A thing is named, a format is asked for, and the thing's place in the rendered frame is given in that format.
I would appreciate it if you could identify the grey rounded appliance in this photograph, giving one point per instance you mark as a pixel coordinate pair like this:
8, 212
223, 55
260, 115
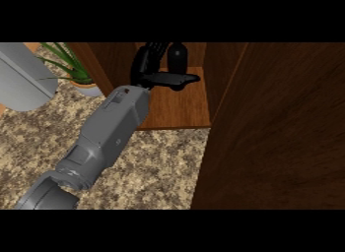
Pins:
16, 77

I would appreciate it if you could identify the brown wooden cabinet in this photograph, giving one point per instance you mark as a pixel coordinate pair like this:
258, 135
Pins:
180, 106

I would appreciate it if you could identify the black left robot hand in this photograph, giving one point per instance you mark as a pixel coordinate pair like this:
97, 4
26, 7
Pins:
167, 79

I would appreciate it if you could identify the dark brown cabinet door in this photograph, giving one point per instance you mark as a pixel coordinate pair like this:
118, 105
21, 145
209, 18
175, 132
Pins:
286, 131

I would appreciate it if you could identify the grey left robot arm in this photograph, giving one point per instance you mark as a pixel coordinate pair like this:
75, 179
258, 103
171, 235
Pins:
113, 128

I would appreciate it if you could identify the dark wine bottle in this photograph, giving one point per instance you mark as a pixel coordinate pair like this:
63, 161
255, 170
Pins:
180, 58

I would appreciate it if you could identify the green plant in white pot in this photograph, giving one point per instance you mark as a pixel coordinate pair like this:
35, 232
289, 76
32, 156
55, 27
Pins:
78, 70

